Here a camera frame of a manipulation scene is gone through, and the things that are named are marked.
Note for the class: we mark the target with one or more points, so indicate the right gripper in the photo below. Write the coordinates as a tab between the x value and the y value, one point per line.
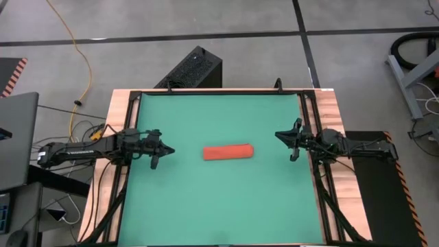
296	156

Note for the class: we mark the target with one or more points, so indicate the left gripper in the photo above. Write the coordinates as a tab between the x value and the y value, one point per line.
156	161

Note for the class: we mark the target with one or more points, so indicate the orange towel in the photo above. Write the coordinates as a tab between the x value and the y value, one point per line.
228	152

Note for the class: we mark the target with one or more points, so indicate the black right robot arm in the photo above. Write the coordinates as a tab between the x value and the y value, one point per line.
360	147

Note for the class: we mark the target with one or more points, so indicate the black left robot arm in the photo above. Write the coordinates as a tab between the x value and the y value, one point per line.
79	151

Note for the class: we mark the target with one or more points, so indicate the black table clamp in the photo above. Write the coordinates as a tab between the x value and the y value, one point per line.
278	85
169	87

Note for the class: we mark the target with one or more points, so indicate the green table mat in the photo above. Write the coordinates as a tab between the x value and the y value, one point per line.
223	212

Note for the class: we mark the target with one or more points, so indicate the black computer tower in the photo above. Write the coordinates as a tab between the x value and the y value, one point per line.
195	68

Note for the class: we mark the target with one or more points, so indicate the large black striped floor mat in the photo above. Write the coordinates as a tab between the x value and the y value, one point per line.
380	206

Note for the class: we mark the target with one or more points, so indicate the black phone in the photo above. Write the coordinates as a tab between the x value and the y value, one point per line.
56	214

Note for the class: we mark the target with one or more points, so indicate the grey metal stand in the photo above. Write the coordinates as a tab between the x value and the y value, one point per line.
406	84

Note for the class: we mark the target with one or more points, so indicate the dark grey desk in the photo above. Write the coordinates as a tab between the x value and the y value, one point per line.
24	212

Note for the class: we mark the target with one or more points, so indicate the black computer mouse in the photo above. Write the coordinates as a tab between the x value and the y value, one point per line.
17	239

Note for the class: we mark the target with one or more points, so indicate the black keyboard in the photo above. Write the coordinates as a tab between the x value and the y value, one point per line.
4	216

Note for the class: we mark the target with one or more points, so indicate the small black striped floor mat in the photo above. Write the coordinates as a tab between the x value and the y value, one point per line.
8	73

